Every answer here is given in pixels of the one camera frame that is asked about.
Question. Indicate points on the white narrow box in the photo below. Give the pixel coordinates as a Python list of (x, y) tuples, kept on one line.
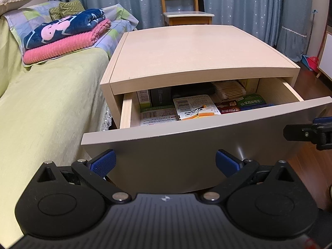
[(157, 116)]

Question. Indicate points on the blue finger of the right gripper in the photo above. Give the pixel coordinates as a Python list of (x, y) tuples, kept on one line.
[(322, 120)]

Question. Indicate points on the cotton swab pack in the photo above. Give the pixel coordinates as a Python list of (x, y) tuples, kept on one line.
[(229, 90)]

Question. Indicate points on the beige quilted cushion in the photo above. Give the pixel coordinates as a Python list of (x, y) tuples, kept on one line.
[(9, 5)]

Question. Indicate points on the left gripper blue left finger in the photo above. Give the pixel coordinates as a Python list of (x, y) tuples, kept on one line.
[(93, 173)]

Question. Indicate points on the navy cartoon folded blanket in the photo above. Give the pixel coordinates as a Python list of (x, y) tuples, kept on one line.
[(78, 23)]

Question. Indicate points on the white tv cabinet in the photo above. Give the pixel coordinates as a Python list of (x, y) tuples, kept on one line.
[(325, 63)]

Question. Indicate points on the black long box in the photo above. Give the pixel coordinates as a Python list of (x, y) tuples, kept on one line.
[(165, 96)]

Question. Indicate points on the pink folded blanket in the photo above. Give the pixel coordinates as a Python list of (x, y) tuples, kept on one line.
[(66, 45)]

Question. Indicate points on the blue curtain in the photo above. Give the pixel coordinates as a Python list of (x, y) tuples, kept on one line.
[(283, 24)]

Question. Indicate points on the red yellow paper booklet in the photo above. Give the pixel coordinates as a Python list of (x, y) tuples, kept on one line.
[(228, 107)]

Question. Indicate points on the white printed leaflet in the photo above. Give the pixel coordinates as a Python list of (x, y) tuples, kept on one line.
[(195, 107)]

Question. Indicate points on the beige wooden nightstand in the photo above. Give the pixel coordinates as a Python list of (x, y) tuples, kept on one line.
[(178, 55)]

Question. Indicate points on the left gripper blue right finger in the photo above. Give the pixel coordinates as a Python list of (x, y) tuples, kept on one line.
[(236, 171)]

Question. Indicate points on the olive knitted cloth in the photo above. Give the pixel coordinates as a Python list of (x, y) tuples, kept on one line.
[(65, 9)]

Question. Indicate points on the beige nightstand drawer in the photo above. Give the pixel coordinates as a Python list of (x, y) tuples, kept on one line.
[(179, 156)]

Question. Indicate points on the wooden chair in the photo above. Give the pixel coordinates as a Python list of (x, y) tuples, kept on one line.
[(184, 12)]

